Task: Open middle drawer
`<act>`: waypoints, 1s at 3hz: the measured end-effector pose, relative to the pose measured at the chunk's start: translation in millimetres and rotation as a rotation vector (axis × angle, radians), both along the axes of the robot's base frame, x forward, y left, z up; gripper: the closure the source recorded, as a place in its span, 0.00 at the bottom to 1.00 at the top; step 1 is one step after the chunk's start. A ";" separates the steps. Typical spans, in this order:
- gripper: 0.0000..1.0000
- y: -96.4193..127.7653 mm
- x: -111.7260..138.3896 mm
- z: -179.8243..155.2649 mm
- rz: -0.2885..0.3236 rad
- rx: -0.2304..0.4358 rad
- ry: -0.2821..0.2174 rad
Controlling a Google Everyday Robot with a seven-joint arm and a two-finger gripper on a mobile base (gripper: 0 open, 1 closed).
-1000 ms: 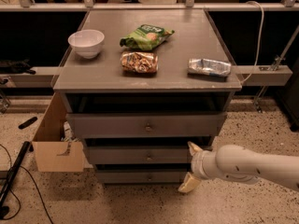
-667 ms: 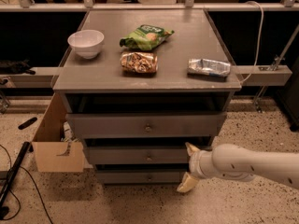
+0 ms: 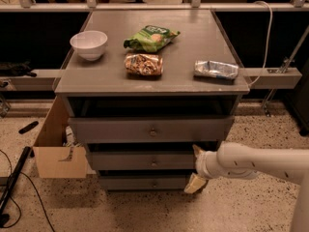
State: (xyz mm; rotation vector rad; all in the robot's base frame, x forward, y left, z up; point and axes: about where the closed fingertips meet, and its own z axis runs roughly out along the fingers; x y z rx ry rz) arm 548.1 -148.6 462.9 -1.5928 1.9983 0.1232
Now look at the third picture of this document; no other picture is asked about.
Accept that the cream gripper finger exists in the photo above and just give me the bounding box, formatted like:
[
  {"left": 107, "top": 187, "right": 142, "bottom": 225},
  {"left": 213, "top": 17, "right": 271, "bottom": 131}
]
[
  {"left": 184, "top": 173, "right": 208, "bottom": 194},
  {"left": 192, "top": 144, "right": 205, "bottom": 157}
]

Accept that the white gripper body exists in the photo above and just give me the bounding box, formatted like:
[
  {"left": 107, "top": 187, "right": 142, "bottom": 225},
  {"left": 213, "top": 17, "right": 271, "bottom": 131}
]
[{"left": 195, "top": 151, "right": 221, "bottom": 180}]

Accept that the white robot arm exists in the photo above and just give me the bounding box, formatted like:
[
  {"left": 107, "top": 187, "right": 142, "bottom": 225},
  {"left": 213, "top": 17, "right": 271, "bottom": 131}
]
[{"left": 184, "top": 142, "right": 309, "bottom": 232}]

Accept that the grey top drawer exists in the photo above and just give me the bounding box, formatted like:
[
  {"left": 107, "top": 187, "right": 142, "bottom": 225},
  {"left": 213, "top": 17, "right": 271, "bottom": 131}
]
[{"left": 69, "top": 116, "right": 234, "bottom": 143}]

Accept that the grey drawer cabinet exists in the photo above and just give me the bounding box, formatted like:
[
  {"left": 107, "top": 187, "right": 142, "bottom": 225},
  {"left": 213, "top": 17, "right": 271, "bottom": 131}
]
[{"left": 55, "top": 10, "right": 249, "bottom": 181}]

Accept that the silver blue snack bag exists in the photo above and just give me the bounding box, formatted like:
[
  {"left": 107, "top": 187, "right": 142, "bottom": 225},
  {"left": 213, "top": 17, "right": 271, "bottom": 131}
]
[{"left": 194, "top": 61, "right": 239, "bottom": 80}]

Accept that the brown snack bag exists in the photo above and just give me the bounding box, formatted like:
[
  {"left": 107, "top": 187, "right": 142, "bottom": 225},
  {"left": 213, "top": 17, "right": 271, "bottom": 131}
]
[{"left": 125, "top": 53, "right": 163, "bottom": 76}]

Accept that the green chip bag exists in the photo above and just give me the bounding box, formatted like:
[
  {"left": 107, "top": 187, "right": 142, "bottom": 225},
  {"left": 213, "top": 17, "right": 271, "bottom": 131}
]
[{"left": 124, "top": 25, "right": 181, "bottom": 53}]

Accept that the cardboard box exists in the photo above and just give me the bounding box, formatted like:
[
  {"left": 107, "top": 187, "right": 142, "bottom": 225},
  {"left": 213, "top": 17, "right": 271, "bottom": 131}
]
[{"left": 33, "top": 98, "right": 88, "bottom": 179}]

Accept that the white bowl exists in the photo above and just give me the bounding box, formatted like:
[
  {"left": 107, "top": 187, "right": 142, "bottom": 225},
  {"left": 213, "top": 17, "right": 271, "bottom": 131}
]
[{"left": 70, "top": 30, "right": 108, "bottom": 61}]

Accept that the small black object on floor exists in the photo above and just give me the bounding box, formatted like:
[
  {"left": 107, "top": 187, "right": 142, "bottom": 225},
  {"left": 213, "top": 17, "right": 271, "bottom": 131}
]
[{"left": 18, "top": 121, "right": 39, "bottom": 134}]

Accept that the black bar on floor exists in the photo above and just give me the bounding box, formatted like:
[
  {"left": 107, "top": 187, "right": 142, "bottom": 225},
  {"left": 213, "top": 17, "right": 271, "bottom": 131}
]
[{"left": 0, "top": 146, "right": 31, "bottom": 228}]

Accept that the metal frame rail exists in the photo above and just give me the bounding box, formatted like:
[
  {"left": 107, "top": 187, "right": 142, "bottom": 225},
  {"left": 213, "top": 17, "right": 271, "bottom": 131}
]
[{"left": 0, "top": 2, "right": 309, "bottom": 93}]

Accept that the white cable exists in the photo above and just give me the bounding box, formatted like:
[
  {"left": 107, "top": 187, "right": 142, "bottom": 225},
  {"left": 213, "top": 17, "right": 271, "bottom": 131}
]
[{"left": 247, "top": 0, "right": 274, "bottom": 89}]

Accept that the black floor cable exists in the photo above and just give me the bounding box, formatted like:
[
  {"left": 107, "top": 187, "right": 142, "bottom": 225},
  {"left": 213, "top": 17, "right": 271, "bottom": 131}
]
[{"left": 0, "top": 149, "right": 56, "bottom": 232}]

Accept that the black object on rail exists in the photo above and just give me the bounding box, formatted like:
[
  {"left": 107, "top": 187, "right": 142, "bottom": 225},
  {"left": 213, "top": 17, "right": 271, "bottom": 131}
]
[{"left": 0, "top": 61, "right": 37, "bottom": 77}]

